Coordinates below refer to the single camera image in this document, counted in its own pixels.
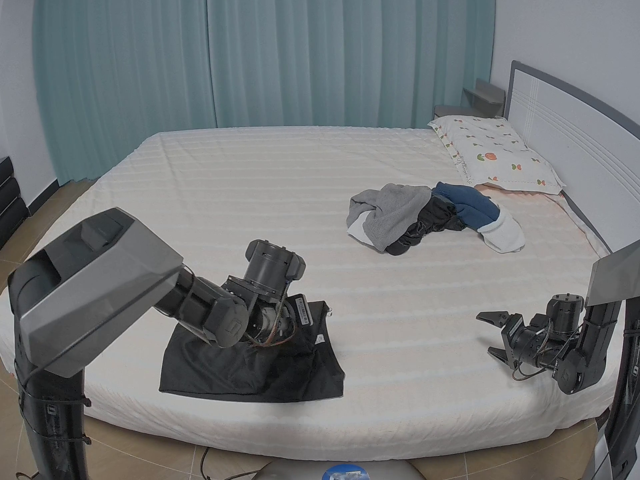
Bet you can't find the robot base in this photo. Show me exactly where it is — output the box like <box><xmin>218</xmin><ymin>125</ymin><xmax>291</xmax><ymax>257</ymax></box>
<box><xmin>251</xmin><ymin>460</ymin><xmax>422</xmax><ymax>480</ymax></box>

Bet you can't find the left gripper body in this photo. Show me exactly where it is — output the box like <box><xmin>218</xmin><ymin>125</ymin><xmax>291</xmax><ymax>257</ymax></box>
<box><xmin>274</xmin><ymin>293</ymin><xmax>314</xmax><ymax>341</ymax></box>

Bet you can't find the pile of clothes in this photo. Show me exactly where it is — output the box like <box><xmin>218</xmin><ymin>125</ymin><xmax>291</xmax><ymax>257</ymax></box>
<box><xmin>346</xmin><ymin>182</ymin><xmax>527</xmax><ymax>256</ymax></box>

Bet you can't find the bed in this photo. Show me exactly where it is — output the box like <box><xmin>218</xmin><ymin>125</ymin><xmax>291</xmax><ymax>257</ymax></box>
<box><xmin>0</xmin><ymin>60</ymin><xmax>640</xmax><ymax>461</ymax></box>

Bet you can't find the black T-shirt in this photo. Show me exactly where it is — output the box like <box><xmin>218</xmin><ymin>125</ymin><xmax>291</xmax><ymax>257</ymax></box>
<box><xmin>159</xmin><ymin>300</ymin><xmax>346</xmax><ymax>403</ymax></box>

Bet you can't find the blue-green curtain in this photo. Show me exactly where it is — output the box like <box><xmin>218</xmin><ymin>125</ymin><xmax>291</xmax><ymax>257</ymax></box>
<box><xmin>32</xmin><ymin>0</ymin><xmax>217</xmax><ymax>185</ymax></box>
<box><xmin>206</xmin><ymin>0</ymin><xmax>497</xmax><ymax>130</ymax></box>

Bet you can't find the grey bedside table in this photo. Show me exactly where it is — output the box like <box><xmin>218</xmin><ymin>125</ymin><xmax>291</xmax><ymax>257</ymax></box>
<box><xmin>433</xmin><ymin>79</ymin><xmax>507</xmax><ymax>119</ymax></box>

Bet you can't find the white printed pillow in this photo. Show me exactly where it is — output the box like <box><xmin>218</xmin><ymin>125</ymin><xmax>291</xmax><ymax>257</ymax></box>
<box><xmin>427</xmin><ymin>114</ymin><xmax>567</xmax><ymax>196</ymax></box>

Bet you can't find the black chest of drawers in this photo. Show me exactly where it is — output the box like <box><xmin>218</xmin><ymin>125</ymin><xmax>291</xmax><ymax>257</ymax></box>
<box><xmin>0</xmin><ymin>156</ymin><xmax>28</xmax><ymax>250</ymax></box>

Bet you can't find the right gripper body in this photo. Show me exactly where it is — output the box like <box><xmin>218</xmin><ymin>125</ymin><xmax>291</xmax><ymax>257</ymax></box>
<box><xmin>501</xmin><ymin>313</ymin><xmax>548</xmax><ymax>369</ymax></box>

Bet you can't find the thin black cable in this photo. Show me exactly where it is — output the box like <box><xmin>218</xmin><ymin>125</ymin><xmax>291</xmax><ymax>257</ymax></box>
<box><xmin>199</xmin><ymin>447</ymin><xmax>223</xmax><ymax>480</ymax></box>

